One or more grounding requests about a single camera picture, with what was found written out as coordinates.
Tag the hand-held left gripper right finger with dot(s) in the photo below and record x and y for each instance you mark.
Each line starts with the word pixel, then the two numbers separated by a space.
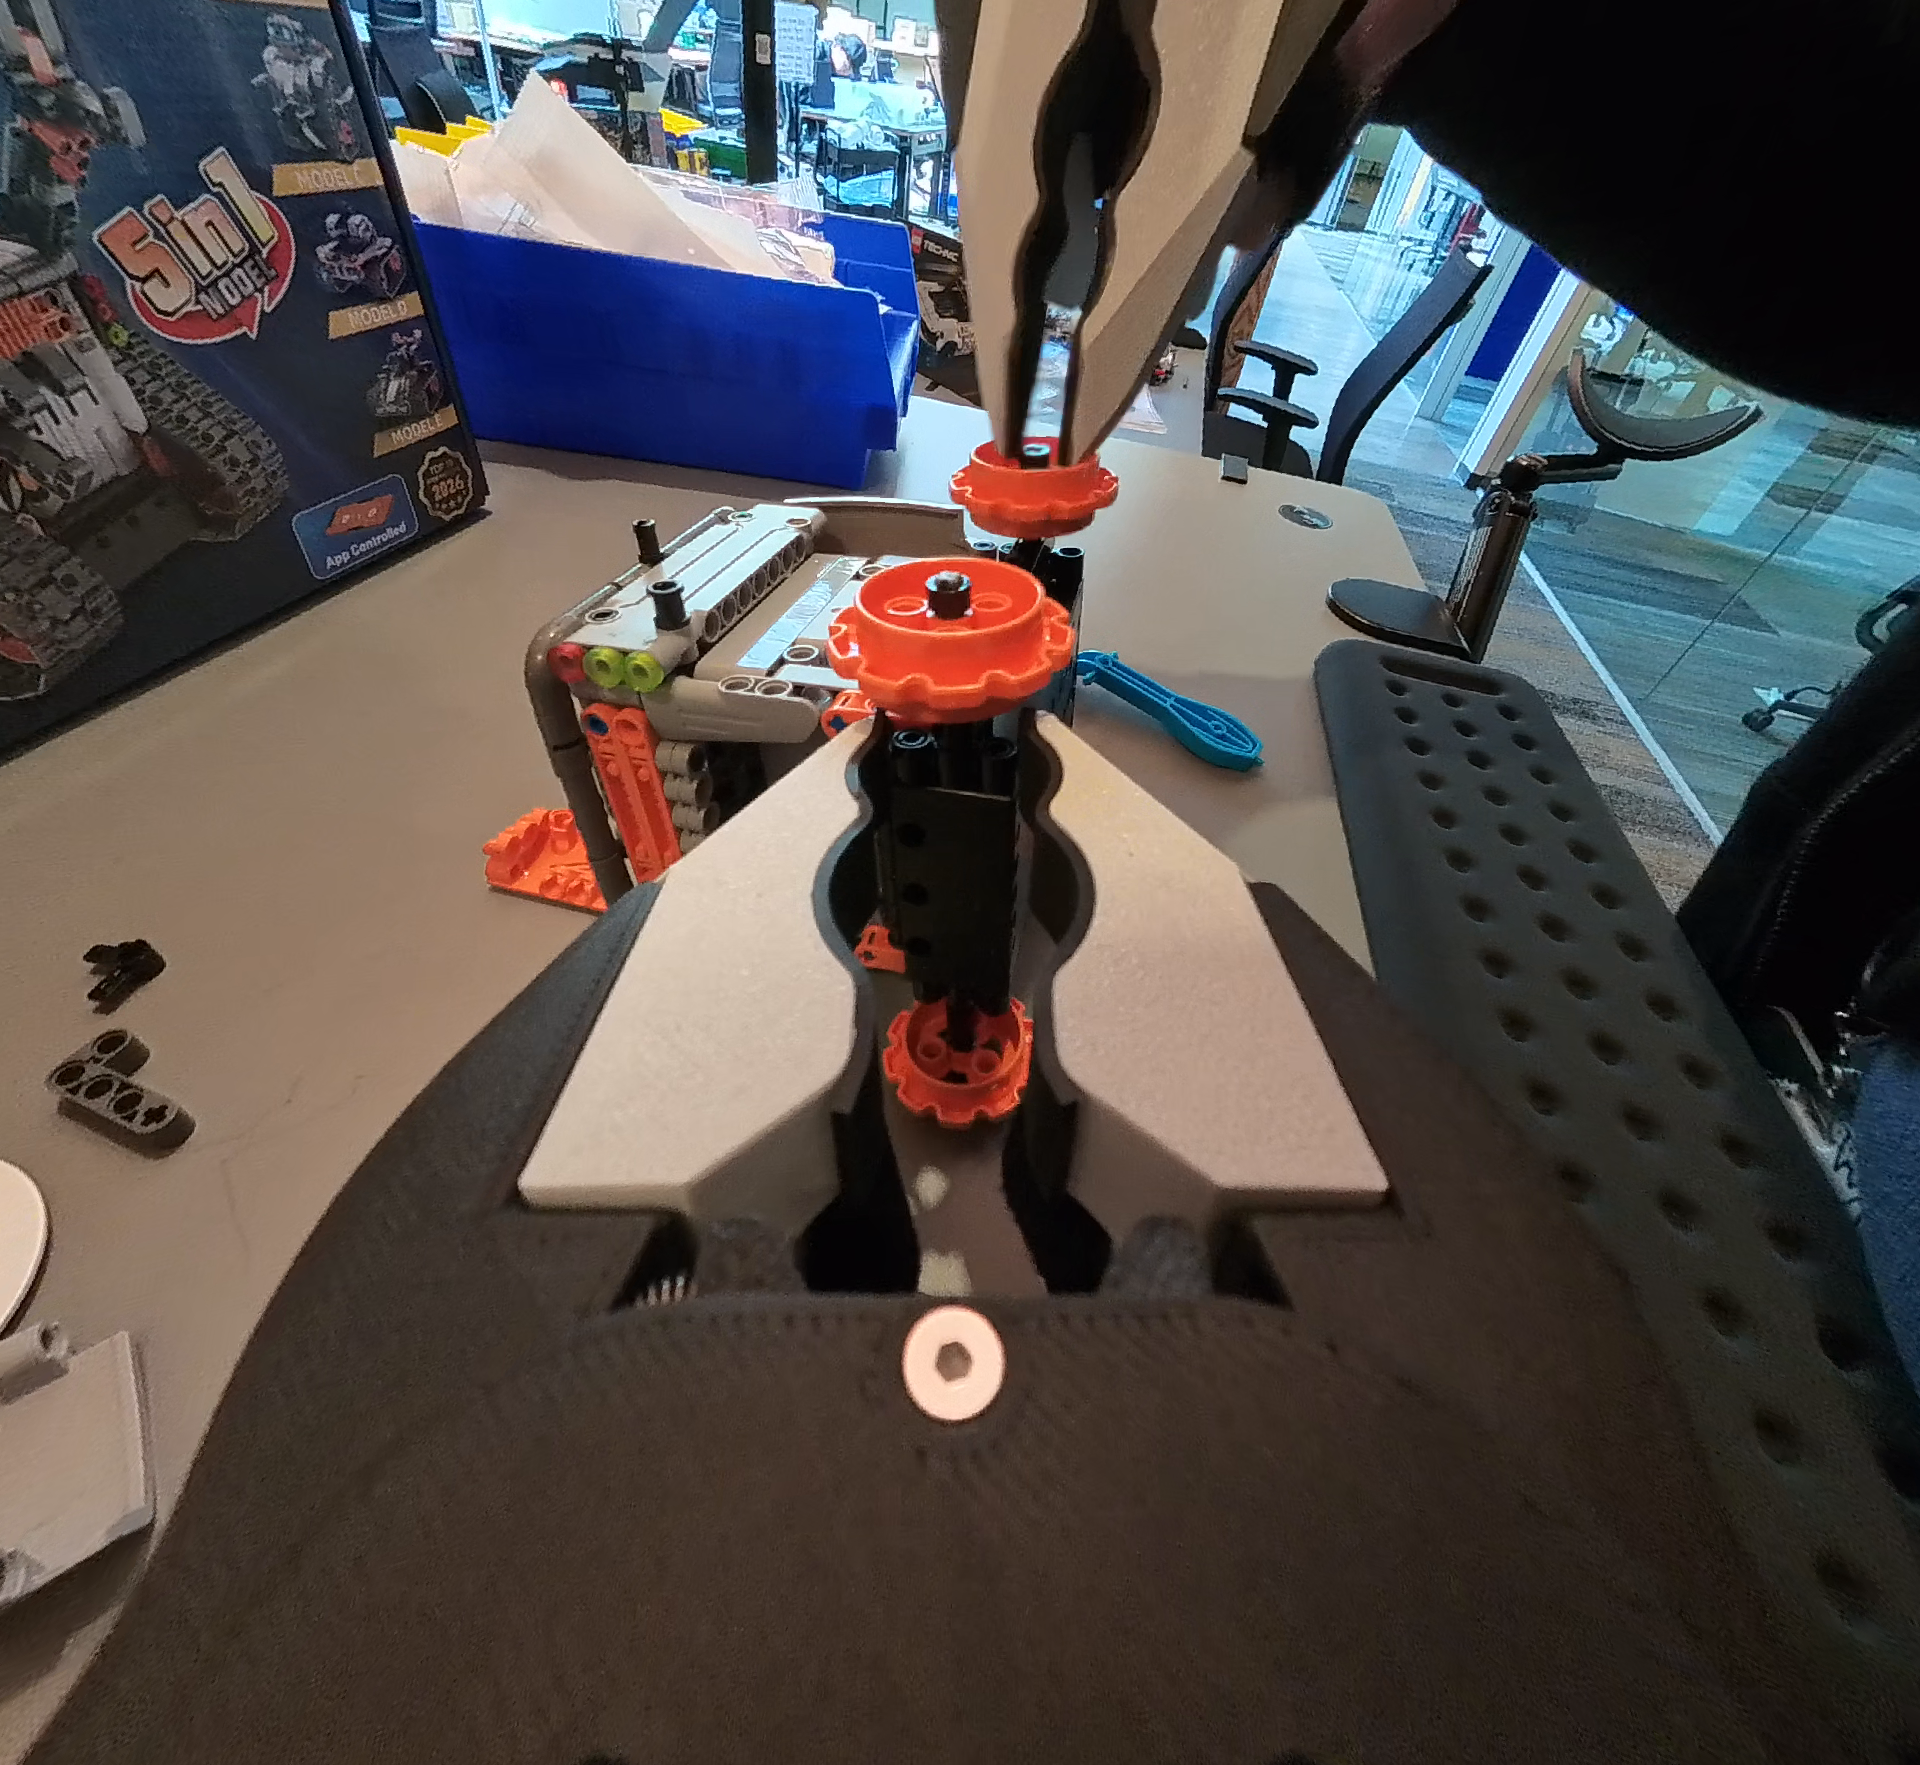
pixel 1215 1045

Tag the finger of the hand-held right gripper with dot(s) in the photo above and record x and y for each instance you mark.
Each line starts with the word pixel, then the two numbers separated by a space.
pixel 1014 69
pixel 1201 69

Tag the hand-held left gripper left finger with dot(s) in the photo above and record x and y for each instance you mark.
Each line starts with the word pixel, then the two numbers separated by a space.
pixel 704 1030

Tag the orange sprocket wheel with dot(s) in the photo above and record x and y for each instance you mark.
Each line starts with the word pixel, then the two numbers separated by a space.
pixel 899 663
pixel 997 493
pixel 922 1076

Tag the black beam wheel frame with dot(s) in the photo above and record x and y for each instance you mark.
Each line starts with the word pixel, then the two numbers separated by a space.
pixel 952 866

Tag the grey brick robot model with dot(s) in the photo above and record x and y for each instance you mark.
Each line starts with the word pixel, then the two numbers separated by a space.
pixel 735 580

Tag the person's right forearm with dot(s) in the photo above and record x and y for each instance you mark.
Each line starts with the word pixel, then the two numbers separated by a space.
pixel 1650 69

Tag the orange wedge plate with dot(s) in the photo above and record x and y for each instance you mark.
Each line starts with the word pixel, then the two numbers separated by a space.
pixel 540 866

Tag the black product box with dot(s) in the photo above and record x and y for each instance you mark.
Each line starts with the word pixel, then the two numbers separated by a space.
pixel 942 296

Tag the black pillar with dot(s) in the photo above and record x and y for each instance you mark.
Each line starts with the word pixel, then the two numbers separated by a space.
pixel 754 11

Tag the black office chair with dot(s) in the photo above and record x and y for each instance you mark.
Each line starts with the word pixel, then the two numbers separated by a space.
pixel 1267 370
pixel 1395 355

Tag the dark perforated chair armrest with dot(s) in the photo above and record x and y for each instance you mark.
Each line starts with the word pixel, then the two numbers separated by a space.
pixel 1499 807

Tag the blue plastic separator tool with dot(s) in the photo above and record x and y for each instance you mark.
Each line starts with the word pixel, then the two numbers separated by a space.
pixel 1113 669

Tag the pile of clear plastic bags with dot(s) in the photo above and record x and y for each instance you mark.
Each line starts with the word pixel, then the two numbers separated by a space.
pixel 600 184

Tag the blue plastic storage bin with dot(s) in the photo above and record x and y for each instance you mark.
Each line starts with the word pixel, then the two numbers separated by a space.
pixel 645 341

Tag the round black desk button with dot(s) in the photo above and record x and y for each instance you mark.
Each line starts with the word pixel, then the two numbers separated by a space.
pixel 1304 516

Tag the black desk stand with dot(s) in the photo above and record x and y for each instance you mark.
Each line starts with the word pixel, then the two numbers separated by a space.
pixel 1395 610

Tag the black pin connector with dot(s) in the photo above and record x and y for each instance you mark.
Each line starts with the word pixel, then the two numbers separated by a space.
pixel 123 970

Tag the dark grey short beam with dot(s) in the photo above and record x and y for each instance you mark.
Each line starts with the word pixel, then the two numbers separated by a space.
pixel 120 1091

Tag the person's leg in blue jeans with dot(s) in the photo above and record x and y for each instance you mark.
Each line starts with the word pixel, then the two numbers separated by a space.
pixel 1894 1135

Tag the white book stand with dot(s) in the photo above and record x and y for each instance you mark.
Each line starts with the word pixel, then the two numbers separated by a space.
pixel 19 1242

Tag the light grey curved panel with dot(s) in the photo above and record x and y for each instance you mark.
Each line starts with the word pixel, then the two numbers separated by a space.
pixel 75 1465

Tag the dark blue toy kit box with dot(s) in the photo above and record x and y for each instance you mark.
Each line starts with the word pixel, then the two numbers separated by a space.
pixel 180 296

